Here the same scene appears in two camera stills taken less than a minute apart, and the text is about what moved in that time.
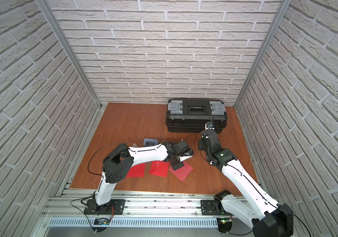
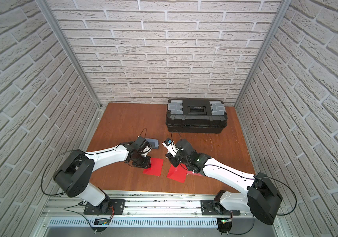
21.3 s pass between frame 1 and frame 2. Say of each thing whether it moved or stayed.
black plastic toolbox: stayed
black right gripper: moved
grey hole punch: stayed
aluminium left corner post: stayed
